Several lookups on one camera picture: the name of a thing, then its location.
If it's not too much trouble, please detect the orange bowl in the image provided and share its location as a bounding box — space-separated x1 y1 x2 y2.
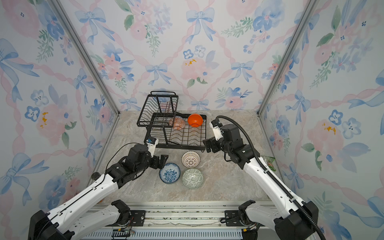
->
188 114 204 128

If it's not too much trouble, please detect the red patterned bowl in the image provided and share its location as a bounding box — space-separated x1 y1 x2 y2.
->
169 116 186 130

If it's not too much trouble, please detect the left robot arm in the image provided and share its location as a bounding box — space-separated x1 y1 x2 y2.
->
28 144 169 240

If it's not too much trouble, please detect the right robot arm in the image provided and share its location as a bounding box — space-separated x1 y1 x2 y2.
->
204 121 319 240

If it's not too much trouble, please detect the blue floral bowl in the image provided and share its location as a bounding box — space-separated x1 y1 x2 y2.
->
159 163 181 184

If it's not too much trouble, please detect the green snack packet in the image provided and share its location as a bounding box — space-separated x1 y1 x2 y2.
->
262 156 277 172

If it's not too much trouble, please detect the white patterned bowl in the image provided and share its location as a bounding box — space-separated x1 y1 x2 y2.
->
182 151 201 169

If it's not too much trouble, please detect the green patterned bowl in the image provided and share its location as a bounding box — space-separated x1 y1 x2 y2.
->
182 169 204 189

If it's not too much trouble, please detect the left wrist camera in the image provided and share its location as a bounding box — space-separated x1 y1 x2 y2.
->
146 136 159 157

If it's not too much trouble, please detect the black wire dish rack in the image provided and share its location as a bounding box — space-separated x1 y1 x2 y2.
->
137 91 207 152

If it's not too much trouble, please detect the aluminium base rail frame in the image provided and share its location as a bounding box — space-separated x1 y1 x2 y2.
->
56 200 316 240

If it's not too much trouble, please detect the black corrugated cable hose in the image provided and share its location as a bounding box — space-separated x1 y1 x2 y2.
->
215 115 326 240

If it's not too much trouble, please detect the right aluminium corner post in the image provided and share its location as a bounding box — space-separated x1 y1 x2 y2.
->
257 0 318 118

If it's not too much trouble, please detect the aluminium corner post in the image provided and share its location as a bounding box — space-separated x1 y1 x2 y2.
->
257 0 318 118
48 0 120 116

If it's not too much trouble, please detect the left aluminium corner post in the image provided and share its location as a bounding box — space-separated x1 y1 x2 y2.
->
48 0 120 116

